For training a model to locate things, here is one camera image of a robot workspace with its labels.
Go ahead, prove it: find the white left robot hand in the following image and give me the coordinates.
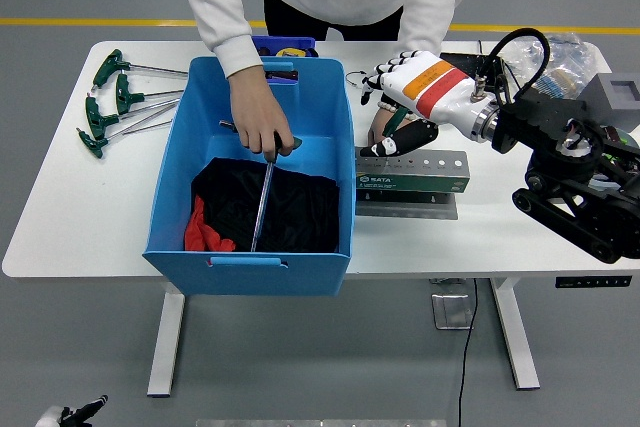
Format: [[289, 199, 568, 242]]
[[34, 394, 109, 427]]

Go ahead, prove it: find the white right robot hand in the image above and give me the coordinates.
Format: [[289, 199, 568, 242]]
[[358, 49, 490, 158]]

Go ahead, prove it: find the person's left hand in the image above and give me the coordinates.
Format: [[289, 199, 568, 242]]
[[367, 108, 402, 146]]

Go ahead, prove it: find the person's right hand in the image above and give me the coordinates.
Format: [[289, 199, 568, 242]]
[[232, 91, 296, 164]]

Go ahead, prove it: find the small green T-handle hex key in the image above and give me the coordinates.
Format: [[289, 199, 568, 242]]
[[382, 107, 409, 168]]

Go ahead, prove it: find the green grey hex key rack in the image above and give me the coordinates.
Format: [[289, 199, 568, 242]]
[[354, 149, 471, 221]]

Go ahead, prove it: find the large green T-handle hex key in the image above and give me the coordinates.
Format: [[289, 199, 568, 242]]
[[218, 119, 304, 253]]

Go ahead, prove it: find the large blue storage box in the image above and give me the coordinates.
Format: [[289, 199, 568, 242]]
[[142, 55, 356, 297]]

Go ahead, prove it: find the black plastic case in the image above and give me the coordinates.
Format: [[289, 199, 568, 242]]
[[439, 51, 501, 78]]

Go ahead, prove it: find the small dark blue bin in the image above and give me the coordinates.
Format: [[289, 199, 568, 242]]
[[249, 35, 317, 59]]

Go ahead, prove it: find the black and red cloth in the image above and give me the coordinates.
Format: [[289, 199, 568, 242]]
[[183, 156, 341, 253]]

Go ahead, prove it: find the white table leg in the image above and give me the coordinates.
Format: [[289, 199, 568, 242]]
[[147, 279, 187, 398], [489, 277, 541, 391]]

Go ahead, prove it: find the blue resistor strip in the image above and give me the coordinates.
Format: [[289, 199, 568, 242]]
[[537, 69, 584, 101]]

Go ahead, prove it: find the clear plastic parts bag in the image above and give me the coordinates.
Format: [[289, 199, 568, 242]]
[[499, 32, 601, 98]]

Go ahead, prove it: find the grey foam block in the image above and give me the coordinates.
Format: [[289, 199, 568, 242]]
[[582, 72, 640, 126]]

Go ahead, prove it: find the metal floor plate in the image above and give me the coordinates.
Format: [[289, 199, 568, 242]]
[[431, 293, 475, 331]]

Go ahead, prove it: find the black table control panel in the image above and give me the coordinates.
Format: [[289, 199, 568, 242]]
[[554, 275, 633, 290]]

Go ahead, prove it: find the thin wire loop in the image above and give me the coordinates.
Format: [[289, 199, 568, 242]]
[[343, 70, 371, 93]]

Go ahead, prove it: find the black floor cable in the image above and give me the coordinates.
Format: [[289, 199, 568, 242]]
[[457, 277, 479, 427]]

